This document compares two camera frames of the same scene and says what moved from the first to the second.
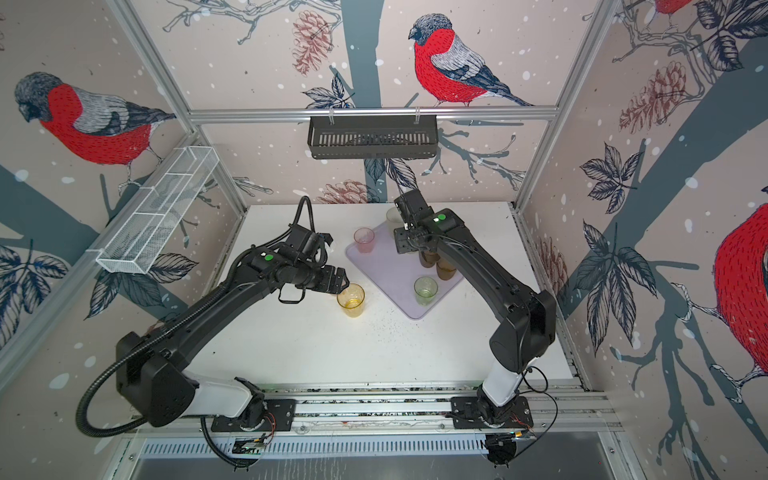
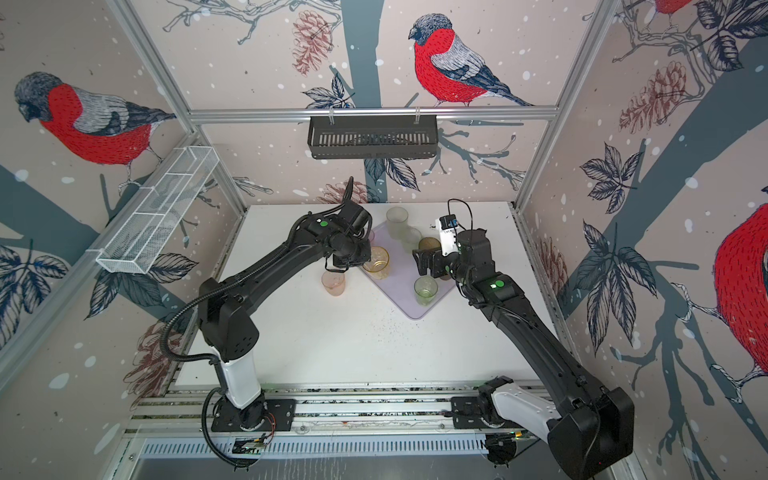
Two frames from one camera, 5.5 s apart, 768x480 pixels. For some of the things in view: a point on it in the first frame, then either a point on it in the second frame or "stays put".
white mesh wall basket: [147, 223] stays put
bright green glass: [425, 289] stays put
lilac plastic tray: [398, 272] stays put
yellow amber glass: [351, 300] to [377, 266]
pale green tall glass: [394, 218] stays put
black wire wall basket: [373, 136] stays put
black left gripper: [329, 284] to [367, 244]
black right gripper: [401, 240] to [425, 263]
